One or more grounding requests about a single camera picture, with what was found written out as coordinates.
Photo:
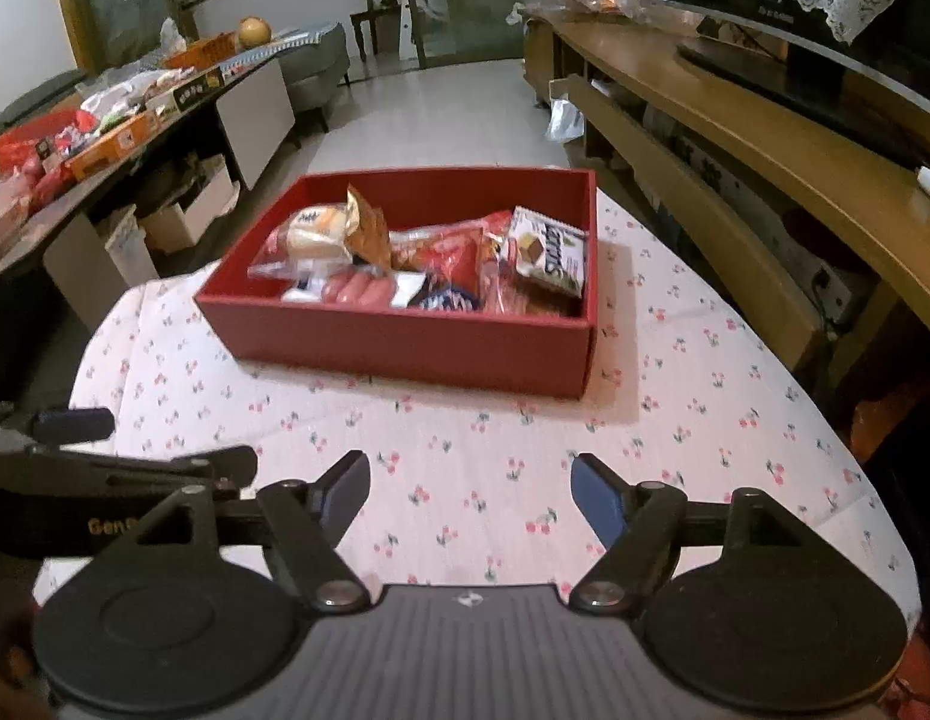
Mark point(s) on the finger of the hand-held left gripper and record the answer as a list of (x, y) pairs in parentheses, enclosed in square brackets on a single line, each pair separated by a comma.
[(71, 426), (135, 472)]

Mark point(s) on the dark labelled box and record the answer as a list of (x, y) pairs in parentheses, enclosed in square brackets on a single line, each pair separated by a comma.
[(197, 90)]

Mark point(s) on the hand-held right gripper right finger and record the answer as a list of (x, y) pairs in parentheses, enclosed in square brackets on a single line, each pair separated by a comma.
[(596, 501)]

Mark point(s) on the open cardboard box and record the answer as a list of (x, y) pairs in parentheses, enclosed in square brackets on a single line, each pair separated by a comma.
[(191, 210)]

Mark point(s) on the green white wafer packet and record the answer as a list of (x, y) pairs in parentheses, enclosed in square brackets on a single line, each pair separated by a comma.
[(547, 251)]

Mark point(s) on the pink sausage vacuum packet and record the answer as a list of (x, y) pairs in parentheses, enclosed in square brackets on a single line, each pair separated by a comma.
[(360, 289)]

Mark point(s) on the red foil snack packet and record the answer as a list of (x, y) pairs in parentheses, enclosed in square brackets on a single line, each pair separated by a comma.
[(442, 251)]

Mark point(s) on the yellow pomelo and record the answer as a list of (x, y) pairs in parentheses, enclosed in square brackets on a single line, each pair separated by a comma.
[(254, 32)]

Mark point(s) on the blue triangular pastry packet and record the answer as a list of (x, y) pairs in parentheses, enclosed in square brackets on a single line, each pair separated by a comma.
[(450, 300)]

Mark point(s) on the clear plastic bag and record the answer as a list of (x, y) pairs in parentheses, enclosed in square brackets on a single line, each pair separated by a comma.
[(564, 120)]

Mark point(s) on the dark side table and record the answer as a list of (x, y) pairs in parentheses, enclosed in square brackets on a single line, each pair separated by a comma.
[(30, 234)]

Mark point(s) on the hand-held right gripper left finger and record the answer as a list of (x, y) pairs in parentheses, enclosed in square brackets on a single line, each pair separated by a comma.
[(345, 491)]

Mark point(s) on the grey sofa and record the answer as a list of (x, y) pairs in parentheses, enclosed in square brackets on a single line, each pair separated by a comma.
[(315, 67)]

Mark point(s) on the steamed cake packet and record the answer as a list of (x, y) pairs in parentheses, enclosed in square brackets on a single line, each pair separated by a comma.
[(311, 240)]

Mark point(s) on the orange crate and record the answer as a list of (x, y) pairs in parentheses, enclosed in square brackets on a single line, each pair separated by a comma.
[(202, 51)]

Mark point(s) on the clear golden biscuit packet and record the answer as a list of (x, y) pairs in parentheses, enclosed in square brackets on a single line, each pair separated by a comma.
[(367, 229)]

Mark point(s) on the red cardboard box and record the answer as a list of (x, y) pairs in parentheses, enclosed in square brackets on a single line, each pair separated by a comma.
[(405, 349)]

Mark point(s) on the cherry print tablecloth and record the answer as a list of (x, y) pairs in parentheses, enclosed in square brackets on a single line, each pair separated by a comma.
[(472, 480)]

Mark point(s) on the black television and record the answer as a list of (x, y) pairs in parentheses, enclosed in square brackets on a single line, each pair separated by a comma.
[(847, 75)]

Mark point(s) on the red plastic bags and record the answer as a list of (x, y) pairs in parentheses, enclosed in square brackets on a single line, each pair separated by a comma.
[(41, 139)]

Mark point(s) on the long orange carton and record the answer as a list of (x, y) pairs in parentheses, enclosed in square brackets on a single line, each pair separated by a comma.
[(105, 146)]

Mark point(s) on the wooden television cabinet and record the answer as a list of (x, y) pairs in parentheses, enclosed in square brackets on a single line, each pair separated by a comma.
[(735, 142)]

